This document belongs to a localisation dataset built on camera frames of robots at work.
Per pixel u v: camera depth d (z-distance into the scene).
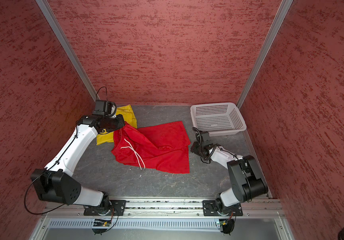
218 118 1.14
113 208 0.73
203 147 0.71
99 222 0.73
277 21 0.76
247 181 0.44
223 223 0.71
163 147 0.92
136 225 0.77
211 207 0.74
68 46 0.85
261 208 0.76
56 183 0.40
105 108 0.62
